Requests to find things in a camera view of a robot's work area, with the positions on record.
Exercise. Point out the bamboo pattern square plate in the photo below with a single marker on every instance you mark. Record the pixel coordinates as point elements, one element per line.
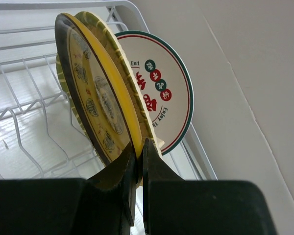
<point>108,40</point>

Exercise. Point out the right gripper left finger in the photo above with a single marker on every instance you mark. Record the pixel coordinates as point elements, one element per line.
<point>113,196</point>

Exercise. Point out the white plate red characters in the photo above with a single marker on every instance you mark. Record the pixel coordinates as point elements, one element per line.
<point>164,82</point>

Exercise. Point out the yellow brown patterned plate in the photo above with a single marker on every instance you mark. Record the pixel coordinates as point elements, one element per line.
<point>96,87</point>

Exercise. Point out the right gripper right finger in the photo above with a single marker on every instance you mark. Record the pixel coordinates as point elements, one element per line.
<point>168,200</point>

